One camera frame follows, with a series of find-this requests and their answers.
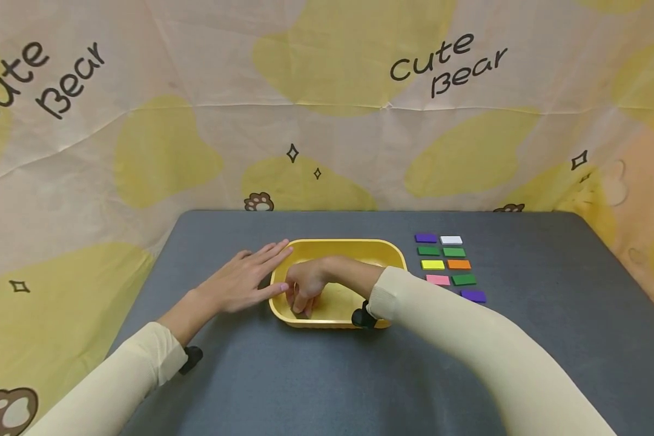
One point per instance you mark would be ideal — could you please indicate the person's left little finger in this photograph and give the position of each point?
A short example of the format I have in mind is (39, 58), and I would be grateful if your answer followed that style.
(243, 254)

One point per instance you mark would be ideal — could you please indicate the yellow rectangular tile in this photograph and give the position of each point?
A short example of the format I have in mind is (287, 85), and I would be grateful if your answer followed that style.
(433, 264)

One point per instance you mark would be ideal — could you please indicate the person's left hand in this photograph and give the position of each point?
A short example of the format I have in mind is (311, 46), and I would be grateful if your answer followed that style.
(234, 283)

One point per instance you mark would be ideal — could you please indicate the person's right fingers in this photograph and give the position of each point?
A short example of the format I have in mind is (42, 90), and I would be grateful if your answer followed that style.
(301, 300)

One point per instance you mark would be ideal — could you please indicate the pink rectangular tile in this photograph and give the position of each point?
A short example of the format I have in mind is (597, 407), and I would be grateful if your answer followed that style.
(437, 280)

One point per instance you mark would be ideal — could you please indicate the person's left middle finger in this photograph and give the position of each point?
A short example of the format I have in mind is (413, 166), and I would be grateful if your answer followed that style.
(274, 250)

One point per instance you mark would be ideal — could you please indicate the person's left index finger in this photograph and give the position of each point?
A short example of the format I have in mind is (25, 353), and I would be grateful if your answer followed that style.
(278, 259)

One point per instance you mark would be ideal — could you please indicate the yellow plastic tray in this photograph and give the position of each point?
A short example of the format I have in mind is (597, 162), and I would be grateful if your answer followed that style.
(340, 306)

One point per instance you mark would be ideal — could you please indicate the orange rectangular tile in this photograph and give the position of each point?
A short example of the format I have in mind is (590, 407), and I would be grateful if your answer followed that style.
(459, 264)

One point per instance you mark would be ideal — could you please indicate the person's left forearm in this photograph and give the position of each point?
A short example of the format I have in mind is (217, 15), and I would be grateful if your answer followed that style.
(125, 375)

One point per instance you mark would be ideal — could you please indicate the white rectangular tile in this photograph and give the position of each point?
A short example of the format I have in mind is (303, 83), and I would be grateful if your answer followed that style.
(451, 240)

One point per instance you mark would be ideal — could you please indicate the person's right hand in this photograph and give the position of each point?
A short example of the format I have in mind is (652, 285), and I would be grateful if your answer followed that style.
(308, 276)

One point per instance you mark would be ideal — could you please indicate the person's left thumb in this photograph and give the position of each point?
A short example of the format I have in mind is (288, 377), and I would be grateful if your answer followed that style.
(271, 291)

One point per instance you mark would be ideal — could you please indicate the purple rectangular tile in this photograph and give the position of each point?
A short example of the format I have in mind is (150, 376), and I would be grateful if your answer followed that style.
(473, 296)
(425, 238)

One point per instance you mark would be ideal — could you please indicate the black wrist band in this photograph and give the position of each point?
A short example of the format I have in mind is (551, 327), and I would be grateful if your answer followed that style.
(192, 360)
(364, 317)

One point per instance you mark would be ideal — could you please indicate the person's right forearm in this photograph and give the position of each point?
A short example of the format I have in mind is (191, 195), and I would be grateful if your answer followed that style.
(463, 333)

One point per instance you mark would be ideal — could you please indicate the person's left ring finger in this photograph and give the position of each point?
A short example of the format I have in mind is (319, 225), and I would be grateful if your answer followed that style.
(262, 249)

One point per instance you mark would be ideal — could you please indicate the green rectangular tile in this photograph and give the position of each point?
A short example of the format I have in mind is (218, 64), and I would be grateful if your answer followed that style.
(428, 251)
(454, 252)
(464, 280)

